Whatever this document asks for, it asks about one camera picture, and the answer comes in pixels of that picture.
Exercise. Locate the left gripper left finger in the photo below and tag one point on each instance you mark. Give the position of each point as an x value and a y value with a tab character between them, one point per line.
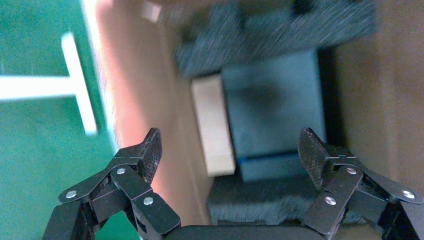
132	185

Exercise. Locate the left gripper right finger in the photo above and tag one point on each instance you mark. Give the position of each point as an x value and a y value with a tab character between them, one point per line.
344	188

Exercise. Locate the small cardboard box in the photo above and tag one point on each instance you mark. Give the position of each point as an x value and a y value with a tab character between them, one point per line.
213	126

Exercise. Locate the large open cardboard box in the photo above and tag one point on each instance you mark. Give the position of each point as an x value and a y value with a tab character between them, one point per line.
139	82

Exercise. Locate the grey blue block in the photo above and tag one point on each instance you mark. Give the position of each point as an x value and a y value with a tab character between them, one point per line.
271	126

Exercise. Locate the black foam pad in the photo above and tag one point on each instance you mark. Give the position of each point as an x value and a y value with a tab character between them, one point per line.
281	33

